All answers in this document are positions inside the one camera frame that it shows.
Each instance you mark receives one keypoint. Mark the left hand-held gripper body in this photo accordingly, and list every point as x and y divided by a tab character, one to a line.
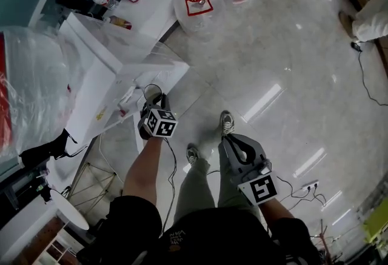
160	124

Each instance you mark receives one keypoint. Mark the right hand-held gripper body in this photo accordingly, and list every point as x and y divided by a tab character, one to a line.
257	188

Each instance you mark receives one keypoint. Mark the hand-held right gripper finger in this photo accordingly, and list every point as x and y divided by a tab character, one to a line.
228	154
257	150

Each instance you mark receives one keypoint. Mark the person's left forearm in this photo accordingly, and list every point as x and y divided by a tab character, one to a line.
142	169

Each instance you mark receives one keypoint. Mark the person's right forearm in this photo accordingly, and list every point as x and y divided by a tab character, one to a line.
274	209

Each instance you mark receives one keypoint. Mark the white water dispenser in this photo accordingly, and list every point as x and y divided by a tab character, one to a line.
97	82

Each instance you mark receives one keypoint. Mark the large plastic-wrapped water bottle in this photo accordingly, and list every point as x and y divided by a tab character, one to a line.
36	82

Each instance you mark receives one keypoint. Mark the small white-cap water bottle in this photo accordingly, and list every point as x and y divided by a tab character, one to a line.
103	0

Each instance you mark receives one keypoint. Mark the person's right grey sneaker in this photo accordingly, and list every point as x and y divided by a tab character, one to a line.
227	122

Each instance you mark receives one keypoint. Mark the person's grey sneaker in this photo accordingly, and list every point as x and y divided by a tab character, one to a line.
227	122
192	154

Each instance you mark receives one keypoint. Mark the person's left grey sneaker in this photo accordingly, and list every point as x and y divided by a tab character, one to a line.
192	154

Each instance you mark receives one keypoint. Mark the person's olive green trousers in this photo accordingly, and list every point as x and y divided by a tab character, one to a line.
194	188

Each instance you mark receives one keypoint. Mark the white power strip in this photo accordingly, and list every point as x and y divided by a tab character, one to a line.
310	185

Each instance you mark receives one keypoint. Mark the person's black shirt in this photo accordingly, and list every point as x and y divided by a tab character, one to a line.
212	236

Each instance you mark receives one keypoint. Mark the red-brown coat stand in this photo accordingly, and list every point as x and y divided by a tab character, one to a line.
323	235

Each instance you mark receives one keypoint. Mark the orange drink bottle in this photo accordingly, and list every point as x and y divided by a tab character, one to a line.
119	22

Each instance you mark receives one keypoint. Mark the black bag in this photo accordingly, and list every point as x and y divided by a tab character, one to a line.
48	148

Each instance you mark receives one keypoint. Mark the yellow-green cabinet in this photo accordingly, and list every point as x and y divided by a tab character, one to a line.
376	224

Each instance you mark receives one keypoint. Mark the round white table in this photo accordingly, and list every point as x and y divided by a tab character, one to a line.
71	210

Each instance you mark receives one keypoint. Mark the wooden shelf unit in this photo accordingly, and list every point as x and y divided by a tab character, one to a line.
51	251

